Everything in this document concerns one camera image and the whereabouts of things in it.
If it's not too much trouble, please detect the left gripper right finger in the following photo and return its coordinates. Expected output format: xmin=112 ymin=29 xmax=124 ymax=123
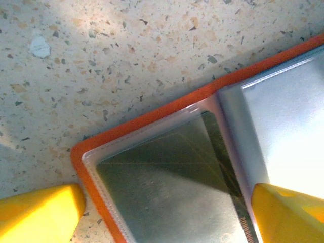
xmin=250 ymin=182 xmax=324 ymax=243

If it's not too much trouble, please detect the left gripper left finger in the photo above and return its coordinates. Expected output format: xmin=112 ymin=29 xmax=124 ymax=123
xmin=0 ymin=183 xmax=86 ymax=243

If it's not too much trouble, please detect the orange card holder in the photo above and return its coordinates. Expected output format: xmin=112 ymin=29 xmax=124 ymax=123
xmin=70 ymin=32 xmax=324 ymax=243

